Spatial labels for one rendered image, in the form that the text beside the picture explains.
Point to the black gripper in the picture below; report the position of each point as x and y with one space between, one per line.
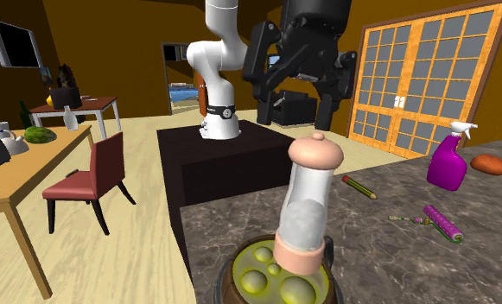
313 25

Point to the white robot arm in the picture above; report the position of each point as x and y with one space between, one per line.
217 63

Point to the black armchair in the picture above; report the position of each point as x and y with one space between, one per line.
294 109

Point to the dark robot stand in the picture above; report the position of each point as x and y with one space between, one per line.
225 168

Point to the open doorway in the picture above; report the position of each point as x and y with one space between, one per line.
179 84

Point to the pink clear salt grinder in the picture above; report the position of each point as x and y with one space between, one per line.
307 198

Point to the green pencil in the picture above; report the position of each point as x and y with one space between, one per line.
359 187

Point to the orange sliding lattice door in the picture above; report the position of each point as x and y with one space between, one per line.
427 76

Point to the purple spray bottle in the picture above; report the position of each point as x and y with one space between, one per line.
446 164

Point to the brown table with white legs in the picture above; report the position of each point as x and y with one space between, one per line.
97 103

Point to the purple paint roller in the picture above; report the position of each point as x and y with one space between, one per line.
442 222

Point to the brown cauldron with green liquid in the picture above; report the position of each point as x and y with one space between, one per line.
254 282

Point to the orange sweet potato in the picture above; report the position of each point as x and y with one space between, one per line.
488 164

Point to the red chair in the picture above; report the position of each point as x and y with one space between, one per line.
103 168

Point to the clear glass bottle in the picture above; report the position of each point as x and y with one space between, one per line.
70 120

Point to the black pot with plant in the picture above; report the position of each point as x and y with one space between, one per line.
65 97

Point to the green watermelon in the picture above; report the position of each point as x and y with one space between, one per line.
40 134

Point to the dark green bottle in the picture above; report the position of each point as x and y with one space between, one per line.
24 115

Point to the light wooden table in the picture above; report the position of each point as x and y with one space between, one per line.
27 168

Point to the silver kettle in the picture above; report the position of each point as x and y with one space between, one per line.
12 143

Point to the wall television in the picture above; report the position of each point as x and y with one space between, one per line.
17 44

